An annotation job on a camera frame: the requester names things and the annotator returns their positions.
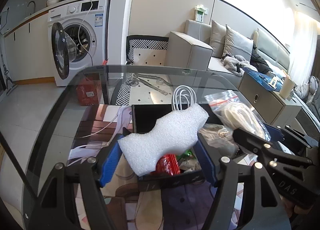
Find beige sofa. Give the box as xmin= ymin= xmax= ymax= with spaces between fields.
xmin=164 ymin=20 xmax=290 ymax=86

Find beige side cabinet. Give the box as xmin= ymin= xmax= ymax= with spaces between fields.
xmin=238 ymin=73 xmax=302 ymax=127

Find red box under table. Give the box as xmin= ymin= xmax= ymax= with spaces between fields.
xmin=76 ymin=77 xmax=102 ymax=106

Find kitchen faucet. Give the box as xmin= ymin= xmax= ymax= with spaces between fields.
xmin=27 ymin=0 xmax=36 ymax=16

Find grey cushion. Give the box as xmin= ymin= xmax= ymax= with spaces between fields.
xmin=222 ymin=25 xmax=254 ymax=61
xmin=209 ymin=20 xmax=227 ymax=58

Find white cup on cabinet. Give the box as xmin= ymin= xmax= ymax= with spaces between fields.
xmin=279 ymin=75 xmax=295 ymax=99

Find white bowl on counter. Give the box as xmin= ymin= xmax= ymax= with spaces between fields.
xmin=46 ymin=0 xmax=61 ymax=7

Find grey clothes on sofa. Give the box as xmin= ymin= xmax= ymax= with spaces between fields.
xmin=221 ymin=54 xmax=258 ymax=77

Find white washing machine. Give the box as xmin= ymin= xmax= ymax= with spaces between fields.
xmin=48 ymin=0 xmax=110 ymax=87

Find adidas bag of laces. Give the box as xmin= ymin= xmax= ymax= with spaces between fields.
xmin=205 ymin=90 xmax=271 ymax=141

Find silver green medicine pouch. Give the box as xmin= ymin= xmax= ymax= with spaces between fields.
xmin=176 ymin=149 xmax=197 ymax=167

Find anime printed table mat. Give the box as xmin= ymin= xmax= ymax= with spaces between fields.
xmin=75 ymin=105 xmax=216 ymax=229

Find black storage box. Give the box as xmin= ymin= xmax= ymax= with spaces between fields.
xmin=120 ymin=103 xmax=222 ymax=192

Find grey cushion left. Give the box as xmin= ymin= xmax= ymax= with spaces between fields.
xmin=209 ymin=20 xmax=227 ymax=58

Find person's right hand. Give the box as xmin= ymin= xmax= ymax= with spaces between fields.
xmin=293 ymin=205 xmax=313 ymax=215

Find white usb cable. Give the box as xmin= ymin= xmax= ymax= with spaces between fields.
xmin=171 ymin=84 xmax=197 ymax=112

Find bag of white rope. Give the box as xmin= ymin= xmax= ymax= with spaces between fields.
xmin=199 ymin=123 xmax=239 ymax=158

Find white foam block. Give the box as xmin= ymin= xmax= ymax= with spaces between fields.
xmin=118 ymin=103 xmax=209 ymax=176

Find grey cushion right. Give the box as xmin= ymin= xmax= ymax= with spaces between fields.
xmin=222 ymin=25 xmax=254 ymax=61

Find black patterned chair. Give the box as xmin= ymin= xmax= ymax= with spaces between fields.
xmin=126 ymin=35 xmax=169 ymax=66

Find red white tissue pack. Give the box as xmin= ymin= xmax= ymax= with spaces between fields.
xmin=153 ymin=154 xmax=180 ymax=176

